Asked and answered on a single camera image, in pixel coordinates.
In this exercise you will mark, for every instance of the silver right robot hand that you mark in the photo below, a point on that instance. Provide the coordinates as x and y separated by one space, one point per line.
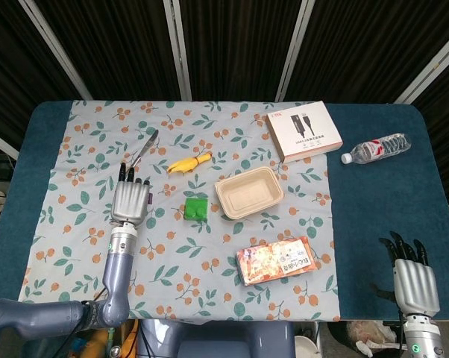
416 291

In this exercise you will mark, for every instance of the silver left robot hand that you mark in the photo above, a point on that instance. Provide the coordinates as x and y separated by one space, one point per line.
129 201

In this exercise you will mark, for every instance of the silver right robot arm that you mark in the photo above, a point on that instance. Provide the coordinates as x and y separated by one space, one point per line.
426 337

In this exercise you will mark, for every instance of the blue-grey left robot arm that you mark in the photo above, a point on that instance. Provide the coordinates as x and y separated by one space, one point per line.
116 272

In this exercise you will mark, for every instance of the green toy block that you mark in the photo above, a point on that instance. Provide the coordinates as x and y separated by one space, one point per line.
195 209

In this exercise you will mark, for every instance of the floral tablecloth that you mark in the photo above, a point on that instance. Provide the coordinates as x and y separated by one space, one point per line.
209 268

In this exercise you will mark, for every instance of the silver table knife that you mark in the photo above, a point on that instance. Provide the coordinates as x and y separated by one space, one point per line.
148 145

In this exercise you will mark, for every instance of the yellow rubber chicken toy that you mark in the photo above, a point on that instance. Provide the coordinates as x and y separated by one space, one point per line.
185 164

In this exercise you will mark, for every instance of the teal table cover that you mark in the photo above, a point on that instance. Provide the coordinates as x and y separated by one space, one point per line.
381 209

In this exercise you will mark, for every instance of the beige food container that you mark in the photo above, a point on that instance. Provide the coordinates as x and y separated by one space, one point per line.
248 192

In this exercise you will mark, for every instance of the white cup under table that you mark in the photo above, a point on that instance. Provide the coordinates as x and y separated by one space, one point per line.
306 347

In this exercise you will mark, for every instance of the orange snack box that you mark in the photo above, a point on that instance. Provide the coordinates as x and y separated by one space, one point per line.
276 261

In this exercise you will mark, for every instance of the yellow object under table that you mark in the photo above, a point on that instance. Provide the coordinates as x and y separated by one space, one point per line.
97 345

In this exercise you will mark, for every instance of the clear plastic water bottle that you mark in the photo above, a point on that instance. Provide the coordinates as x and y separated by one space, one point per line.
377 148

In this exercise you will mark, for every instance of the blue-grey robot torso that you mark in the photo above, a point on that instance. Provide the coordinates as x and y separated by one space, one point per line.
217 339

